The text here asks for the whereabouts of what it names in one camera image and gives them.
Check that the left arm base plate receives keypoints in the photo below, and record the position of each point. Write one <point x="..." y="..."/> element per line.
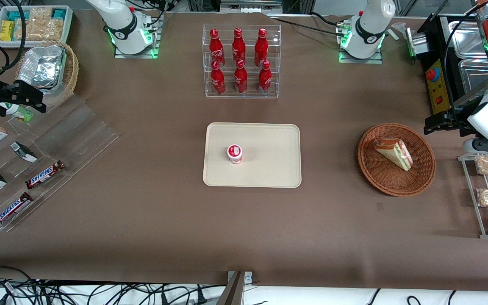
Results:
<point x="360" y="60"/>

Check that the brown snickers bar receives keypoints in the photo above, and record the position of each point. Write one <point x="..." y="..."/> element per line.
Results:
<point x="12" y="210"/>
<point x="45" y="174"/>

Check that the triangle sandwich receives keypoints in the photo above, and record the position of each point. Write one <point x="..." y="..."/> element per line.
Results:
<point x="394" y="152"/>

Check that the teal snack packet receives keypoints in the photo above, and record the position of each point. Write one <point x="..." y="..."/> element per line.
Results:
<point x="59" y="14"/>
<point x="15" y="15"/>

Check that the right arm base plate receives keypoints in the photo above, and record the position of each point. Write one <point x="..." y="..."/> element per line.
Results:
<point x="156" y="38"/>

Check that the silver foil tray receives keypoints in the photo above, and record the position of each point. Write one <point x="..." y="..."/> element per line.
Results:
<point x="42" y="65"/>

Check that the round brown wicker basket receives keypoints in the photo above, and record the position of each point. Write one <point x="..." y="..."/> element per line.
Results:
<point x="379" y="178"/>

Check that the yellow snack packet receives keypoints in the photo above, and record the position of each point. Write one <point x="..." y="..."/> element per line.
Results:
<point x="6" y="30"/>

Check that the black food warmer machine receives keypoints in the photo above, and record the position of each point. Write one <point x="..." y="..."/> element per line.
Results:
<point x="439" y="51"/>

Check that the clear acrylic stepped display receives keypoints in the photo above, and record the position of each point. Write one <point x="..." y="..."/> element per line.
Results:
<point x="83" y="135"/>

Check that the red cola bottle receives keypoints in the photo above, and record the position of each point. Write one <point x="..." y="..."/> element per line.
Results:
<point x="240" y="79"/>
<point x="238" y="44"/>
<point x="217" y="80"/>
<point x="261" y="46"/>
<point x="264" y="80"/>
<point x="216" y="46"/>

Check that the steel warmer pan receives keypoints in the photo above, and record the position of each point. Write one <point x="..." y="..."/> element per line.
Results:
<point x="466" y="40"/>
<point x="477" y="74"/>

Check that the clear cracker pack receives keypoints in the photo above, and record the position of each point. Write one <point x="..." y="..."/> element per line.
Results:
<point x="40" y="13"/>
<point x="52" y="29"/>
<point x="27" y="30"/>

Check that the red white yogurt cup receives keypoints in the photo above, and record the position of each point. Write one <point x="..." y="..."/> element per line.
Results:
<point x="234" y="153"/>

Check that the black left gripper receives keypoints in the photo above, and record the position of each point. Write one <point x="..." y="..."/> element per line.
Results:
<point x="457" y="117"/>

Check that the clear acrylic bottle rack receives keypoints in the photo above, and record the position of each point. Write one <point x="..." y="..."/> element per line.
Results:
<point x="278" y="59"/>

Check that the beige plastic tray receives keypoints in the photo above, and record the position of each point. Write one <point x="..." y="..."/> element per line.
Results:
<point x="265" y="169"/>

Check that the green white small bottle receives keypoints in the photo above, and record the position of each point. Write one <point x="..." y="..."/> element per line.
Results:
<point x="21" y="113"/>

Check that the white plastic bin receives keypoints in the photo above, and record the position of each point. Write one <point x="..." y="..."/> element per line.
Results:
<point x="68" y="25"/>

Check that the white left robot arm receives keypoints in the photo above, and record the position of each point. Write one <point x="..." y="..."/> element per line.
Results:
<point x="369" y="25"/>

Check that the red emergency stop button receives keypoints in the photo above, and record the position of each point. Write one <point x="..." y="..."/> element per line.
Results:
<point x="431" y="74"/>

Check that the dark metal post bracket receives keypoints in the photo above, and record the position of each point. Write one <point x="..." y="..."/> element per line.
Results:
<point x="233" y="292"/>

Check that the light wicker basket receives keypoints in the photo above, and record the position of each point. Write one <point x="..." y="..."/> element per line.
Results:
<point x="70" y="72"/>

